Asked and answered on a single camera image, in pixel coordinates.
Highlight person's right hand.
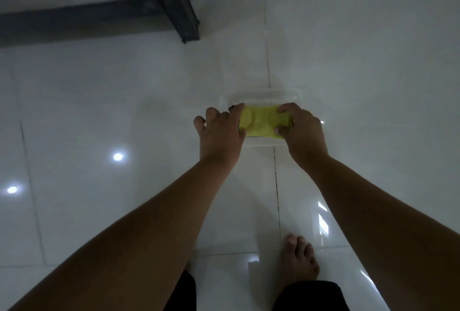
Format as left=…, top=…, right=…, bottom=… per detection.
left=275, top=102, right=330, bottom=173

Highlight person's left hand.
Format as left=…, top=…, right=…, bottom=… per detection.
left=193, top=103, right=247, bottom=168

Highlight yellow cloth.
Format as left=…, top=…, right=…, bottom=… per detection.
left=239, top=105, right=294, bottom=139

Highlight person's left forearm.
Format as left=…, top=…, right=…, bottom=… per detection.
left=7, top=158, right=235, bottom=311

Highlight person's right forearm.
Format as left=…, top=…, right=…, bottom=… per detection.
left=305, top=154, right=460, bottom=311

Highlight clear plastic container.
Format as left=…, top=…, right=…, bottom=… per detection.
left=220, top=88, right=305, bottom=148

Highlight person's right foot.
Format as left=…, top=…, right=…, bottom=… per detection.
left=278, top=233, right=321, bottom=288

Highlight person's black trousers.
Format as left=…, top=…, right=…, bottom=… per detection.
left=163, top=269, right=351, bottom=311

